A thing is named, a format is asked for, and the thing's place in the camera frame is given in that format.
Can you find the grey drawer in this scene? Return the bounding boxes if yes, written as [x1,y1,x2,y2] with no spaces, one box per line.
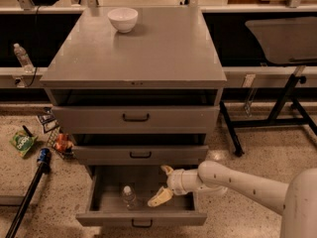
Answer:
[73,146,208,166]
[76,166,207,228]
[53,106,219,134]

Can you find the grey bottom drawer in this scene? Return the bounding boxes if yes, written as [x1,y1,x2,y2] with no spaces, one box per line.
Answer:
[76,166,207,228]

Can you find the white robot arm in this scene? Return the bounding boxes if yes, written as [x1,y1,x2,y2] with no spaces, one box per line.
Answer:
[148,161,317,238]

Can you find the black metal table stand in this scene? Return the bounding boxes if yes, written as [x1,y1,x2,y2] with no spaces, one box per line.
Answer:
[220,65,317,157]

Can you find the black pole on floor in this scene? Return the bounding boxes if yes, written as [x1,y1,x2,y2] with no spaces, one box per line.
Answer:
[5,163,51,238]

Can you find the clear water bottle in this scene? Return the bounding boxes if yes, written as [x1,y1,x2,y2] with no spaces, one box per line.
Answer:
[122,185,138,210]
[14,43,35,73]

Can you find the green snack bag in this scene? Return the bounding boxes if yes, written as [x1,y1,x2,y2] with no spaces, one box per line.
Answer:
[10,130,37,158]

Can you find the clear water bottle on ledge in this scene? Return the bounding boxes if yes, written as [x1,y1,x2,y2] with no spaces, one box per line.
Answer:
[14,43,35,73]

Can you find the orange snack package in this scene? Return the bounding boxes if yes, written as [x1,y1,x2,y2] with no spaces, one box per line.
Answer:
[53,133,73,153]

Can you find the grey top drawer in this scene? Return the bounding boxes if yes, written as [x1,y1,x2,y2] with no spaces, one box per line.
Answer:
[53,106,219,134]

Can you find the grey drawer cabinet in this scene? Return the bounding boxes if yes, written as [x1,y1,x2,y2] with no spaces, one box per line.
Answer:
[39,6,228,141]

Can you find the dark snack packet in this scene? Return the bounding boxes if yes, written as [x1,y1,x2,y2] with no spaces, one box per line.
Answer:
[37,107,58,133]

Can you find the white ceramic bowl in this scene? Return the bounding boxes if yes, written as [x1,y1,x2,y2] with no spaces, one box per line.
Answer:
[107,8,139,33]

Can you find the grey middle drawer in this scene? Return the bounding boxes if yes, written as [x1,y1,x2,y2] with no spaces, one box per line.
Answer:
[73,146,208,166]

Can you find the blue soda can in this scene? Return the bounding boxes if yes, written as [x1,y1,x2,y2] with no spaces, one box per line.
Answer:
[37,148,51,165]

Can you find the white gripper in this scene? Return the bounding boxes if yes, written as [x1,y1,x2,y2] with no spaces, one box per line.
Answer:
[148,165,202,207]

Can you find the black power cable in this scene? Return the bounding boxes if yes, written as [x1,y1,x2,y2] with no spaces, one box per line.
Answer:
[25,5,42,88]

